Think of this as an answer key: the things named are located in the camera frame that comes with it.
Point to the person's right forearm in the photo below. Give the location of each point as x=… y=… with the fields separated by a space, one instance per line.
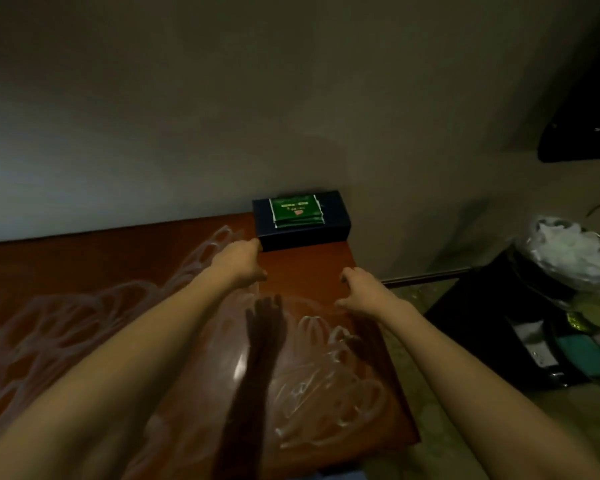
x=490 y=395

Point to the person's right hand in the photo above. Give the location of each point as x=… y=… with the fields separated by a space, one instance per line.
x=365 y=293

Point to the dark green packet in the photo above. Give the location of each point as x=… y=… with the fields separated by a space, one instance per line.
x=296 y=211

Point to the trash bin with clear bag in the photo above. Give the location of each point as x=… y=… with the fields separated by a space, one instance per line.
x=540 y=280

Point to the person's left hand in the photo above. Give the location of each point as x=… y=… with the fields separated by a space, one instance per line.
x=240 y=265

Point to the black low cabinet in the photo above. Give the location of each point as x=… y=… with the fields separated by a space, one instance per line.
x=480 y=315

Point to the teal cleaning cloth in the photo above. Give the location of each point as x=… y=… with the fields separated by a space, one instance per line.
x=580 y=355

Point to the reddish wooden desk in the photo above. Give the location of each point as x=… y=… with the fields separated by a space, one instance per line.
x=100 y=285

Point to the black tissue box green label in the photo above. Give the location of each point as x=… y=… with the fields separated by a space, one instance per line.
x=338 y=227

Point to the person's left forearm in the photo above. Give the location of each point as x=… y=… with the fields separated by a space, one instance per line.
x=100 y=385

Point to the black television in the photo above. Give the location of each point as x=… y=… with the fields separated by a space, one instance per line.
x=590 y=115

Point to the white paper scraps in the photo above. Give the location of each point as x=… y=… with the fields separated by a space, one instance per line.
x=580 y=250

